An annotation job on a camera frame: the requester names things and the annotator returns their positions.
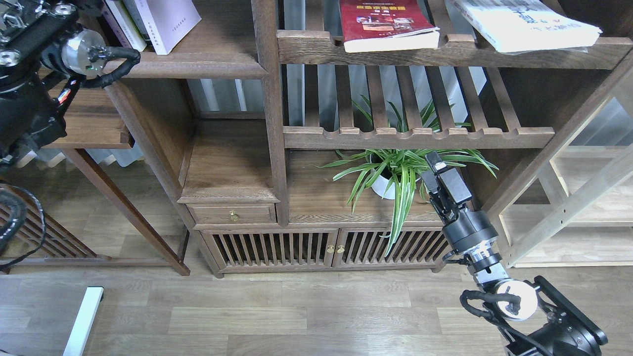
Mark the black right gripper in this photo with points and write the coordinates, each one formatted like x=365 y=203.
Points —
x=467 y=231

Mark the white book with blue text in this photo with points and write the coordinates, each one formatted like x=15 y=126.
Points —
x=524 y=25

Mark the pale purple book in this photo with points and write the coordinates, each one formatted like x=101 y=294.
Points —
x=167 y=21

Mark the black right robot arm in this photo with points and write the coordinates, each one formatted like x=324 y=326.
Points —
x=534 y=317

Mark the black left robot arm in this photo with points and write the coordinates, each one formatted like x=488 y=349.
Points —
x=46 y=56

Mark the green spider plant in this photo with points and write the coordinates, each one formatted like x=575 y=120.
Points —
x=403 y=166

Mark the white plant pot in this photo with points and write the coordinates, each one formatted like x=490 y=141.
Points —
x=385 y=187

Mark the light wooden rack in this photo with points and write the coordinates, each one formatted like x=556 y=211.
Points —
x=588 y=218

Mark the dark wooden bookshelf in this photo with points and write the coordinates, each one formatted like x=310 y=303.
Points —
x=241 y=113

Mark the red book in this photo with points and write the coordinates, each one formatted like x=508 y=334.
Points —
x=384 y=25

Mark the white spine book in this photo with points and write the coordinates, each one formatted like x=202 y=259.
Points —
x=122 y=24

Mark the dark grey book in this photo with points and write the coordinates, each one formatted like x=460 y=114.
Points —
x=137 y=18

